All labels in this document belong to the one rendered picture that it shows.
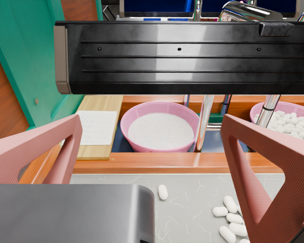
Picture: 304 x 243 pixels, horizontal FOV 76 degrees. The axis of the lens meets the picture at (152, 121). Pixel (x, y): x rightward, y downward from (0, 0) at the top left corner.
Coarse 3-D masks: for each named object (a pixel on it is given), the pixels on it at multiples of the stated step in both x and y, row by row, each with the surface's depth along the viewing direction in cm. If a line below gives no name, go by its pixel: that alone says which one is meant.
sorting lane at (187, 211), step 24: (168, 192) 46; (192, 192) 46; (216, 192) 46; (168, 216) 42; (192, 216) 42; (216, 216) 42; (168, 240) 38; (192, 240) 38; (216, 240) 38; (240, 240) 38
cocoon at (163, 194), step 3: (159, 186) 46; (162, 186) 45; (159, 189) 45; (162, 189) 45; (165, 189) 45; (159, 192) 45; (162, 192) 44; (165, 192) 44; (159, 195) 44; (162, 195) 44; (165, 195) 44; (162, 198) 44; (165, 198) 44
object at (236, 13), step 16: (224, 16) 34; (240, 16) 27; (256, 16) 23; (272, 16) 21; (272, 32) 21; (288, 32) 21; (208, 96) 44; (272, 96) 44; (208, 112) 47; (272, 112) 48; (208, 128) 50
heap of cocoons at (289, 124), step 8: (280, 112) 74; (256, 120) 70; (272, 120) 70; (280, 120) 72; (288, 120) 70; (296, 120) 70; (272, 128) 66; (280, 128) 66; (288, 128) 66; (296, 128) 66; (296, 136) 62
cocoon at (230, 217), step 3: (231, 213) 41; (228, 216) 40; (231, 216) 40; (234, 216) 40; (237, 216) 40; (240, 216) 40; (228, 219) 40; (231, 219) 40; (234, 219) 40; (237, 219) 40; (240, 219) 40; (231, 222) 40; (234, 222) 40; (237, 222) 40; (240, 222) 39
